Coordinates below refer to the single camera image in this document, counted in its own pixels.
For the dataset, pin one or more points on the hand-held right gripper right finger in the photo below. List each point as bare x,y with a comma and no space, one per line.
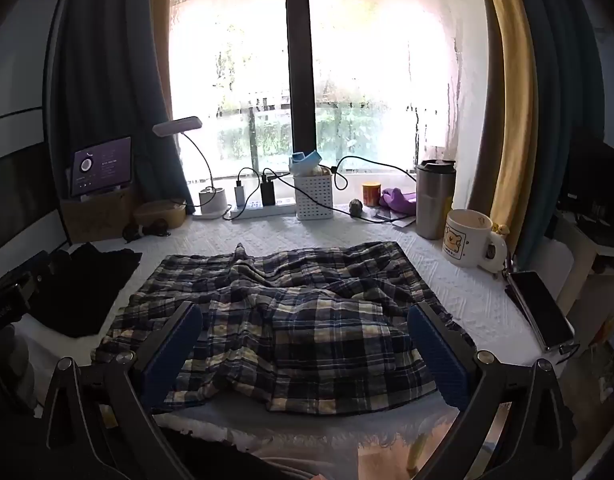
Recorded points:
437,360

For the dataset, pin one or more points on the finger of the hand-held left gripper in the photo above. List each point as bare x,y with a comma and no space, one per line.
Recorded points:
39,272

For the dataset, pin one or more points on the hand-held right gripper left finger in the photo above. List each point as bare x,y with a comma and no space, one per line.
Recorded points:
169,360

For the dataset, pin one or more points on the plaid flannel shirt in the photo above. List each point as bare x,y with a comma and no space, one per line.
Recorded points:
297,320

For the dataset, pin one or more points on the folded black cloth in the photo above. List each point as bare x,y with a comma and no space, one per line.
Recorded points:
82,290

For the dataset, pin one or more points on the brown cardboard box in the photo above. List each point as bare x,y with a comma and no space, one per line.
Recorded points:
97,215

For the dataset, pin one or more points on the white textured bedspread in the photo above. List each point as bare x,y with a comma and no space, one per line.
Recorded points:
437,270

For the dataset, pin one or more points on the black smartphone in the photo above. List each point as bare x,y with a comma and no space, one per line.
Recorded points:
542,310

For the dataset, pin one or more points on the white mug with bear print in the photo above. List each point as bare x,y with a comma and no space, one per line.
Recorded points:
467,240

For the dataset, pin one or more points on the tablet with purple screen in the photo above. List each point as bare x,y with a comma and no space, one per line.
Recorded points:
102,165

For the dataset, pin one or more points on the beige lidded container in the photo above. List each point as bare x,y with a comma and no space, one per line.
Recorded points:
159,212

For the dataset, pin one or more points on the small yellow figurine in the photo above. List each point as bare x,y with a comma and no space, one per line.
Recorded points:
501,229

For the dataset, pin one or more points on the steel tumbler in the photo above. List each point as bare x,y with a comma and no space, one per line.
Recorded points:
434,205

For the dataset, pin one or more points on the white desk lamp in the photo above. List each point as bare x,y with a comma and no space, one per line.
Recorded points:
212,202

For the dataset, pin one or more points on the purple cloth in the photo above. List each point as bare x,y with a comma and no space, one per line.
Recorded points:
399,199

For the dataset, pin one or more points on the small grey figurine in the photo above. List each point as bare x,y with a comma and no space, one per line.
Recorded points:
357,208

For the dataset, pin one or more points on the white power strip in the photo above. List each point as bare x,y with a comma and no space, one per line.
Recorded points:
257,210

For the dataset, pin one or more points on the orange can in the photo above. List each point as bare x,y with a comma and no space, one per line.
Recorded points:
372,194

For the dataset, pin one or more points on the white charger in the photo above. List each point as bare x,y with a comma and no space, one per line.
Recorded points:
239,196

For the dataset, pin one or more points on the black charger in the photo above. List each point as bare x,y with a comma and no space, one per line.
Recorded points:
268,194

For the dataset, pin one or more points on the white perforated basket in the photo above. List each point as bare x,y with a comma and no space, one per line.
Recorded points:
314,197

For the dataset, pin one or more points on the teal curtain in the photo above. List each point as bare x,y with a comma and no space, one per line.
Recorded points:
112,60
557,110

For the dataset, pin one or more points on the light blue face mask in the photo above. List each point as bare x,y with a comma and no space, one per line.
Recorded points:
304,160

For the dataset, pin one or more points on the yellow curtain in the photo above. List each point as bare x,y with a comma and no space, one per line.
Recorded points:
512,110

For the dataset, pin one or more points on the dark window frame post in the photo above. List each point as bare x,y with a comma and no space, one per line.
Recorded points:
299,60

